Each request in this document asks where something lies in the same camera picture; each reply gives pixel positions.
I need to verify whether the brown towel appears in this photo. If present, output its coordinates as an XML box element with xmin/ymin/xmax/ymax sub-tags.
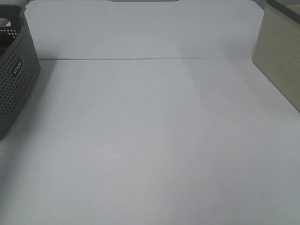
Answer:
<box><xmin>0</xmin><ymin>34</ymin><xmax>14</xmax><ymax>55</ymax></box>

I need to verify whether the white back panel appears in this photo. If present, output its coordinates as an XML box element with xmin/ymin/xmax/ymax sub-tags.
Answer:
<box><xmin>25</xmin><ymin>0</ymin><xmax>263</xmax><ymax>60</ymax></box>

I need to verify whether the grey perforated plastic basket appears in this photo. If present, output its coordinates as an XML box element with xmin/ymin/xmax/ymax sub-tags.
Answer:
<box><xmin>0</xmin><ymin>5</ymin><xmax>41</xmax><ymax>139</ymax></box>

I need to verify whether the beige storage box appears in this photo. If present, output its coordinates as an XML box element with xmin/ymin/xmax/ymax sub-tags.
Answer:
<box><xmin>252</xmin><ymin>0</ymin><xmax>300</xmax><ymax>110</ymax></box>

